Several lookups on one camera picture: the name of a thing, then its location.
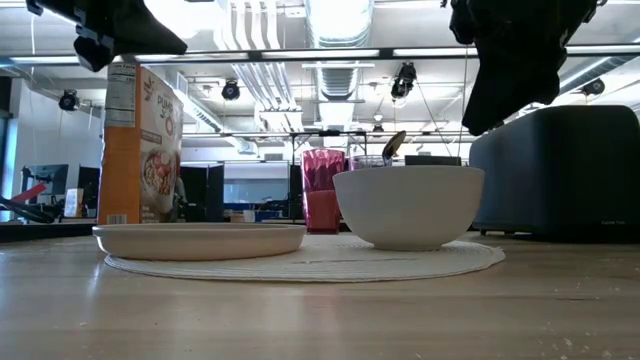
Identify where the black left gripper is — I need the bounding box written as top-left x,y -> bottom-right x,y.
24,0 -> 189,73

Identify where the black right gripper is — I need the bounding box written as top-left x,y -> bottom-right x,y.
448,0 -> 599,138

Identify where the pumpkin cereal box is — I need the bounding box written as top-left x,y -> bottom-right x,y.
96,61 -> 185,227

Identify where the white ceramic bowl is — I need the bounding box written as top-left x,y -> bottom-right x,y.
332,165 -> 486,253

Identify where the pink faceted plastic tumbler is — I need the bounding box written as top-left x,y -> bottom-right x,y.
300,148 -> 347,236

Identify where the white ceramic plate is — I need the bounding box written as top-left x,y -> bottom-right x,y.
91,221 -> 308,263

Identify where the black ceiling spotlight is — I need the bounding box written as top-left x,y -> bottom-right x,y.
220,79 -> 242,103
580,77 -> 607,98
390,61 -> 418,100
58,89 -> 81,113

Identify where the dark grey toaster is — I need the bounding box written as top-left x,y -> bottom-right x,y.
468,104 -> 640,242

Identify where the metal spoon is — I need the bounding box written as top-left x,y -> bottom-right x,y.
381,130 -> 408,167

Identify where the clear purple plastic tumbler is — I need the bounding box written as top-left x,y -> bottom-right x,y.
347,154 -> 394,172

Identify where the black computer monitor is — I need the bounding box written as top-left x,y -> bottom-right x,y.
21,163 -> 70,202

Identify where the black partition panel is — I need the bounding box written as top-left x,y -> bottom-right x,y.
179,163 -> 226,223

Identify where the white woven round placemat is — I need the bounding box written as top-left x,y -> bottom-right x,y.
103,231 -> 507,284

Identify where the silver ceiling air duct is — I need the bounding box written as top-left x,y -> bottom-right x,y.
304,0 -> 374,102

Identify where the thick black hose loop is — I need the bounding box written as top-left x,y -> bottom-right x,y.
0,196 -> 57,225

